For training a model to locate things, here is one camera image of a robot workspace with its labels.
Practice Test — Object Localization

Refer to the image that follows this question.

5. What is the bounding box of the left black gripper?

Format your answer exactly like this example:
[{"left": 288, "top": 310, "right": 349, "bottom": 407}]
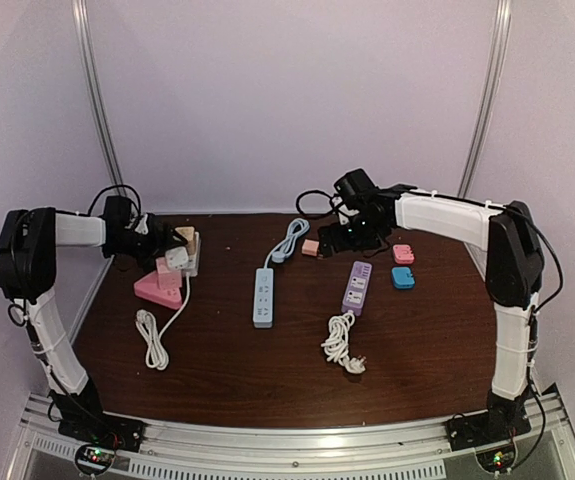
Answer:
[{"left": 105, "top": 223, "right": 188, "bottom": 274}]

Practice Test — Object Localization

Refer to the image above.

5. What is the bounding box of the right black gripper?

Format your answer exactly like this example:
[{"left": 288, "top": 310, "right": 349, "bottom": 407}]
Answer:
[{"left": 318, "top": 213, "right": 385, "bottom": 259}]

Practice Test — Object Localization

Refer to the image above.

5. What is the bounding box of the white pink plug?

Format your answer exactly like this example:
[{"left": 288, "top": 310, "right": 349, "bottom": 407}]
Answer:
[{"left": 165, "top": 246, "right": 189, "bottom": 271}]

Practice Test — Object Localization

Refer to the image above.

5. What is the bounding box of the pink plug adapter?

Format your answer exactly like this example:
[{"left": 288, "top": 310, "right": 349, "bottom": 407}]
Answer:
[{"left": 392, "top": 244, "right": 415, "bottom": 265}]

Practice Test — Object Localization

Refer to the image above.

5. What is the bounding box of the pink cube socket adapter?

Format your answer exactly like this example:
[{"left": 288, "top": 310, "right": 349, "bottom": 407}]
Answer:
[{"left": 156, "top": 257, "right": 182, "bottom": 290}]

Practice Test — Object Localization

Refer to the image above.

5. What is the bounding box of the pink triangular power strip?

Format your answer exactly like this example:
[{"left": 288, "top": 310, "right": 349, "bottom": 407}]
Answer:
[{"left": 133, "top": 272, "right": 190, "bottom": 310}]

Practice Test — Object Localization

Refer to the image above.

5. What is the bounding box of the small pink charger plug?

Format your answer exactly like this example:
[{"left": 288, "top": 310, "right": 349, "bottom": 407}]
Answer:
[{"left": 301, "top": 239, "right": 319, "bottom": 258}]

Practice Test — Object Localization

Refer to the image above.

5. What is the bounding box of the blue plug adapter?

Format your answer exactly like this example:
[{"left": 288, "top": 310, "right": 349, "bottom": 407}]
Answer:
[{"left": 391, "top": 266, "right": 415, "bottom": 290}]

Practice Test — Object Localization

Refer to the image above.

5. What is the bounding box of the white power strip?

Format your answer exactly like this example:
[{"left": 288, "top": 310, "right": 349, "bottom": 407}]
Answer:
[{"left": 183, "top": 231, "right": 201, "bottom": 277}]

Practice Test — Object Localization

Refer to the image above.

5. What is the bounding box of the purple power strip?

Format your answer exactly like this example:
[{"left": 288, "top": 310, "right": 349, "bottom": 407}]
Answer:
[{"left": 341, "top": 261, "right": 373, "bottom": 316}]

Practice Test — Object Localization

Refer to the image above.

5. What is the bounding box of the light blue power strip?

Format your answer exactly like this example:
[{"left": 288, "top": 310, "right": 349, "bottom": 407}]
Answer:
[{"left": 252, "top": 268, "right": 274, "bottom": 329}]

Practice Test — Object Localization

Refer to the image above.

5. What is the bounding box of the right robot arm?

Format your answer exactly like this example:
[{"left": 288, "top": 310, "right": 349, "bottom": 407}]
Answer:
[{"left": 318, "top": 183, "right": 553, "bottom": 442}]

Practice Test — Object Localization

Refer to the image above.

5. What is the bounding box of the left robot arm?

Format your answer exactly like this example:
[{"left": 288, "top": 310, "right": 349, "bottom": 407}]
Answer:
[{"left": 0, "top": 207, "right": 186, "bottom": 396}]

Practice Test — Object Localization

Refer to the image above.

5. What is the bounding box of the beige cube charger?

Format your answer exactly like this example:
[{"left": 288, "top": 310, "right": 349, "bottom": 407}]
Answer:
[{"left": 175, "top": 226, "right": 199, "bottom": 256}]

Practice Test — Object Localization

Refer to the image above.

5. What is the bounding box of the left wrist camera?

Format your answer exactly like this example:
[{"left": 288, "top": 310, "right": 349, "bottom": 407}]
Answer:
[{"left": 102, "top": 195, "right": 133, "bottom": 230}]

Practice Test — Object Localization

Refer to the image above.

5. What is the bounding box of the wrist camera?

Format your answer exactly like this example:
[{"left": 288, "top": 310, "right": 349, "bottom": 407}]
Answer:
[
  {"left": 333, "top": 168, "right": 376, "bottom": 210},
  {"left": 102, "top": 195, "right": 133, "bottom": 230}
]

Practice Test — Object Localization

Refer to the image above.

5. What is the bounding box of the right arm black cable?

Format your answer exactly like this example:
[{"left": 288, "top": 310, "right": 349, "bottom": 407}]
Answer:
[{"left": 295, "top": 188, "right": 341, "bottom": 221}]

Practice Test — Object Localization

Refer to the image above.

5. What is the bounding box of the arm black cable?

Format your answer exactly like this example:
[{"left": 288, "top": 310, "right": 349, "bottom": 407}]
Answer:
[
  {"left": 87, "top": 184, "right": 142, "bottom": 216},
  {"left": 295, "top": 188, "right": 341, "bottom": 221}
]

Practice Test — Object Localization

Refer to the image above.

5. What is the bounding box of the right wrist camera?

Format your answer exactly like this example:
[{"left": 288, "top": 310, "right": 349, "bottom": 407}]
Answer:
[{"left": 333, "top": 168, "right": 376, "bottom": 210}]

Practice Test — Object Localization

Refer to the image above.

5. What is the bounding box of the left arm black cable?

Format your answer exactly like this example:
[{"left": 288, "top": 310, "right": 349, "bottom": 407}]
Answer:
[{"left": 87, "top": 184, "right": 142, "bottom": 216}]

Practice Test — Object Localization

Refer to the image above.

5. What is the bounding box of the white cable of purple strip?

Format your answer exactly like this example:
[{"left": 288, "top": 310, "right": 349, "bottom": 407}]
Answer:
[{"left": 321, "top": 312, "right": 369, "bottom": 375}]

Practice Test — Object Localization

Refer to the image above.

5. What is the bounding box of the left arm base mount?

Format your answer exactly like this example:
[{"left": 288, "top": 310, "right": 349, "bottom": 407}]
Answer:
[{"left": 55, "top": 400, "right": 145, "bottom": 452}]

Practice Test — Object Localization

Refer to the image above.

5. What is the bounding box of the aluminium front rail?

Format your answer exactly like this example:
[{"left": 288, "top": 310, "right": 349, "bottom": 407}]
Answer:
[{"left": 2, "top": 392, "right": 575, "bottom": 479}]

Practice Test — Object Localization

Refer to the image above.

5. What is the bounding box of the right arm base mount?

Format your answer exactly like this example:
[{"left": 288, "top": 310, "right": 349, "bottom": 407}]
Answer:
[{"left": 445, "top": 396, "right": 531, "bottom": 451}]

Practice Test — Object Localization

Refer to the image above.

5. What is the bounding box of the right aluminium post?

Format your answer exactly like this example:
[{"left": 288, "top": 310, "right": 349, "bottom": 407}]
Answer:
[{"left": 457, "top": 0, "right": 512, "bottom": 198}]

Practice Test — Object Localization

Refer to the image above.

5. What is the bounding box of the aluminium post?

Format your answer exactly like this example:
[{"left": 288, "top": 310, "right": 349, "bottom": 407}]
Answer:
[
  {"left": 72, "top": 0, "right": 123, "bottom": 185},
  {"left": 457, "top": 0, "right": 512, "bottom": 198}
]

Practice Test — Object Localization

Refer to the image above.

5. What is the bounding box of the left aluminium post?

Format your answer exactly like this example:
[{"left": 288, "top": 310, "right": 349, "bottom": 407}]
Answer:
[{"left": 72, "top": 0, "right": 123, "bottom": 185}]

